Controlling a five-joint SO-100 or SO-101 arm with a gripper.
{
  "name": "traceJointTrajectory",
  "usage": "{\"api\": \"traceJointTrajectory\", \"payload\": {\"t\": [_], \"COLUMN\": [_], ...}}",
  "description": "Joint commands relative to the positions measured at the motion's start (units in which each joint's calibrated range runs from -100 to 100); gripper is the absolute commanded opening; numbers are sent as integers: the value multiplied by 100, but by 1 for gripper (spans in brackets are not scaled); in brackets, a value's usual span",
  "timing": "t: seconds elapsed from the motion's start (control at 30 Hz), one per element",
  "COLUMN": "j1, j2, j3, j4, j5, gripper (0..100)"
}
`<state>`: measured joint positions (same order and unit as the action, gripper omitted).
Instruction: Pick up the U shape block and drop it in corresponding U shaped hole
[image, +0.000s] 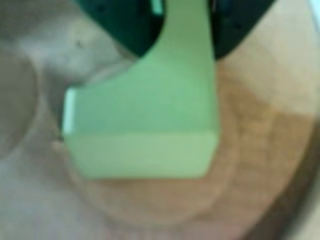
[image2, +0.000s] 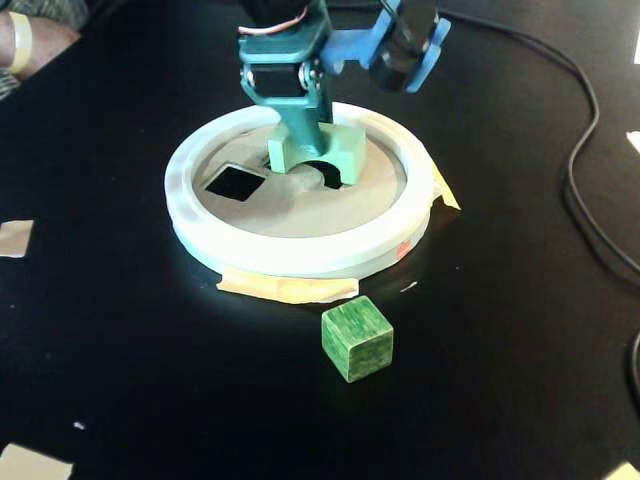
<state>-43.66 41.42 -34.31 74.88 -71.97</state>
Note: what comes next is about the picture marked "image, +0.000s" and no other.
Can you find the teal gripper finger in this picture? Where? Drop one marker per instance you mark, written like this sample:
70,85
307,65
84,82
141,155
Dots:
125,25
232,25

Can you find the mint green U block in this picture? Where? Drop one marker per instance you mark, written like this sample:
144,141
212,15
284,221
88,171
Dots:
150,112

